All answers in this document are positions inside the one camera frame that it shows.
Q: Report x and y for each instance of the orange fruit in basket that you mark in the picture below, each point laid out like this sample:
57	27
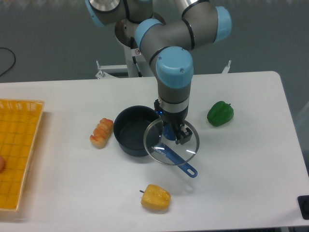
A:
2	163

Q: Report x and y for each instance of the green bell pepper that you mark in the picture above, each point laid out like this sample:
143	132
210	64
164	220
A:
220	113

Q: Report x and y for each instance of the black device at table edge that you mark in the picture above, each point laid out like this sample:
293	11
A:
303	202

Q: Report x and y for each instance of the yellow bell pepper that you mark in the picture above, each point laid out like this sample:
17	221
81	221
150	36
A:
155	198

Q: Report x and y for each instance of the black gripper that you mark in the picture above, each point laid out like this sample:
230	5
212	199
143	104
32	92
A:
176	121

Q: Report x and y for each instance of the orange bread loaf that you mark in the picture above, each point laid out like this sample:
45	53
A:
101	133

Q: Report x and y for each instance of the dark pot blue handle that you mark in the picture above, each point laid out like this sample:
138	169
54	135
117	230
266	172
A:
129	129

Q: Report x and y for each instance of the glass pot lid blue knob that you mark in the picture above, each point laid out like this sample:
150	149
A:
159	143

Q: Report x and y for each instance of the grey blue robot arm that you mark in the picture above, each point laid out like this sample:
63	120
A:
166	48

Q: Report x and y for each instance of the yellow wicker basket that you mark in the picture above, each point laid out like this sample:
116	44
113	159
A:
19	124

